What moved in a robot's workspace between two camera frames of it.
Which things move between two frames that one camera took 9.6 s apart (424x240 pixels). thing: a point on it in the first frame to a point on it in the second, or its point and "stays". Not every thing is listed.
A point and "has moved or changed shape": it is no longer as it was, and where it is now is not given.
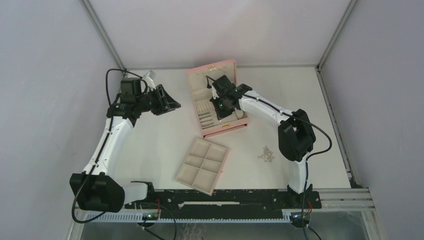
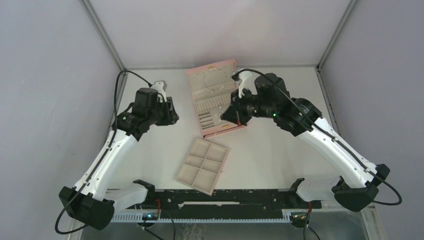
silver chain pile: (267, 155) has moved or changed shape
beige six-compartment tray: (203, 167) stays
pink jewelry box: (207, 114) stays
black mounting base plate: (226, 204) stays
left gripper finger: (163, 103) to (171, 116)
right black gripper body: (221, 99) to (251, 106)
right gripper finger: (223, 110) to (230, 114)
